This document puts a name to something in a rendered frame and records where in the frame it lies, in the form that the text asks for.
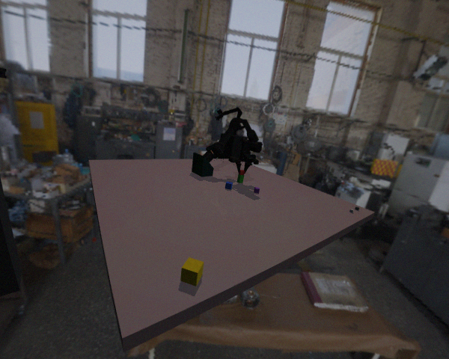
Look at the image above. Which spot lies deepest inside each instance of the yellow cube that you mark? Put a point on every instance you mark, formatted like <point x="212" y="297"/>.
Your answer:
<point x="192" y="271"/>

